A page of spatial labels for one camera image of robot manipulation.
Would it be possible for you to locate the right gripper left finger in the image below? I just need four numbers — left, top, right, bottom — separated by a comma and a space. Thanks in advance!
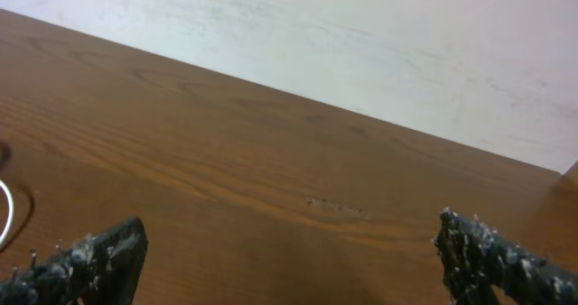
1, 217, 148, 305

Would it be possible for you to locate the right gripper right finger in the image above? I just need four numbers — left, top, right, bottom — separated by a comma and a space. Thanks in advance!
433, 208, 577, 305

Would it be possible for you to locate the white usb cable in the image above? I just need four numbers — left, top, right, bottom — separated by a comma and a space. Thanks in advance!
0, 178, 15, 246

